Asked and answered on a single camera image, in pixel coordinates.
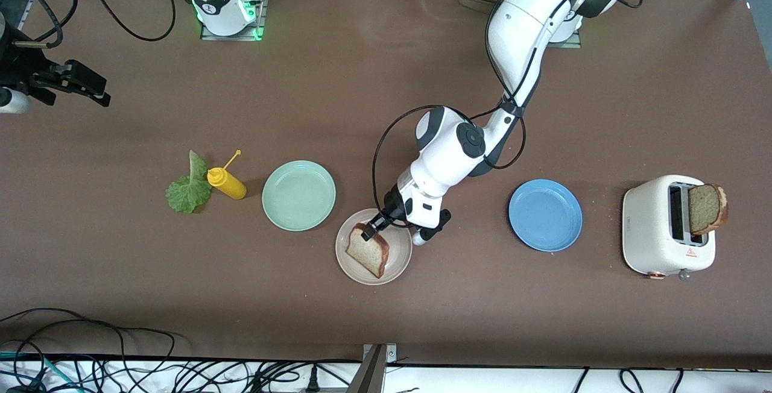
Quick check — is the brown bread slice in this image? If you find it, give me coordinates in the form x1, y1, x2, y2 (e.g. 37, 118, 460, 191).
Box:
688, 183, 729, 236
345, 222, 390, 279

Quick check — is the yellow mustard squeeze bottle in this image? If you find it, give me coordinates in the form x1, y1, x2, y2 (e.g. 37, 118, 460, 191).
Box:
207, 149, 248, 201

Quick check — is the green lettuce leaf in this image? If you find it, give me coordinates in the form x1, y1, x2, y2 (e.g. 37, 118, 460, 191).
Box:
165, 150, 213, 214

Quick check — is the beige plate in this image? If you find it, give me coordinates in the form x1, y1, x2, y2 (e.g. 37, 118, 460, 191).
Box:
335, 208, 413, 286

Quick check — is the mint green plate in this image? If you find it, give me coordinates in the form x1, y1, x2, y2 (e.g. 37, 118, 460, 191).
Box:
262, 160, 337, 232

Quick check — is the blue plate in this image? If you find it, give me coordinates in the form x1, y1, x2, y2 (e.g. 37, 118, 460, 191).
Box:
508, 178, 583, 253

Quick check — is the white two-slot toaster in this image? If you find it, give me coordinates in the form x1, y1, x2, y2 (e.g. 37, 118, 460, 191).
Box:
622, 174, 717, 281

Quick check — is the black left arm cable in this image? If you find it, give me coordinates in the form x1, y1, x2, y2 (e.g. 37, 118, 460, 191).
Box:
372, 0, 643, 228

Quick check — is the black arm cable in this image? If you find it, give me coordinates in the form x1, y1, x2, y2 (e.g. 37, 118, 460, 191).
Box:
372, 0, 643, 228
0, 0, 177, 50

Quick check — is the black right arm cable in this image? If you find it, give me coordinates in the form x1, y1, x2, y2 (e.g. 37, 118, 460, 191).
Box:
0, 0, 177, 50

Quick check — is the grey metal table bracket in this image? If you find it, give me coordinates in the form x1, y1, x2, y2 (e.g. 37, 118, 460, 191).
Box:
347, 344, 397, 393

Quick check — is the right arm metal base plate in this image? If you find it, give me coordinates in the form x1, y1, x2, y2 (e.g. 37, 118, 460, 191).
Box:
200, 0, 269, 41

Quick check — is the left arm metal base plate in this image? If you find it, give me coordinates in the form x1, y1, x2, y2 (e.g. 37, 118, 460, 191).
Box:
546, 28, 583, 49

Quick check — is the long black floor cable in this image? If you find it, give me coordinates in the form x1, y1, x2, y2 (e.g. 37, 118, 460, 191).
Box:
0, 307, 177, 376

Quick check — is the teal cable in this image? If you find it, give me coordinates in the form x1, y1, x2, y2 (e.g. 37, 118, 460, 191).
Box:
0, 351, 73, 391

